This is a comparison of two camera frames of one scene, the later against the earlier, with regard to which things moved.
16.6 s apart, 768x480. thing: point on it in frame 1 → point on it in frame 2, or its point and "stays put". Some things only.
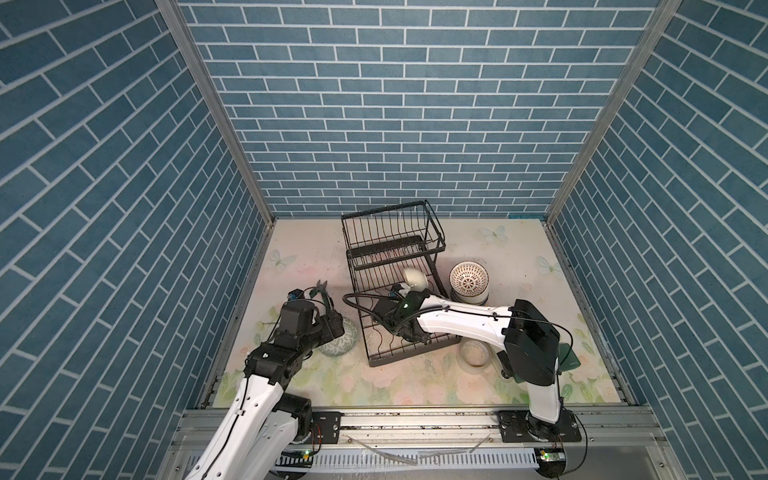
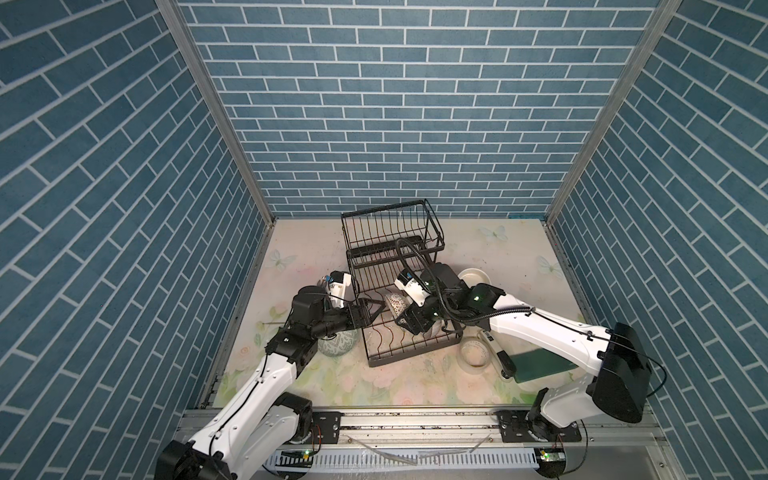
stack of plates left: x=342 y=344 stays put
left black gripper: x=327 y=332 → x=361 y=305
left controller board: x=295 y=459 stays put
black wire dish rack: x=390 y=250 stays put
